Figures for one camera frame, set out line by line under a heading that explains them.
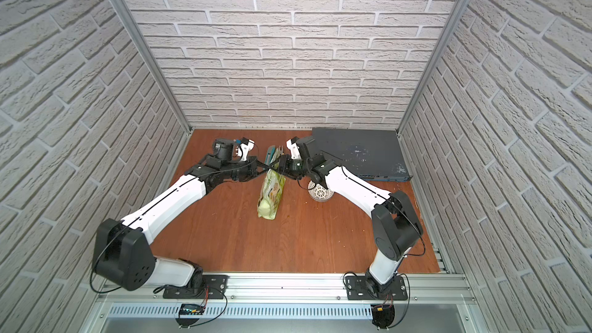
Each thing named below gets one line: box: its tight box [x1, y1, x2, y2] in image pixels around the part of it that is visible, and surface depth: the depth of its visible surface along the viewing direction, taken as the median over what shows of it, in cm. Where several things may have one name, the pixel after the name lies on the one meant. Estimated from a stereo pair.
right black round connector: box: [370, 303, 396, 330], surface depth 72 cm
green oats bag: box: [257, 168, 286, 220], surface depth 84 cm
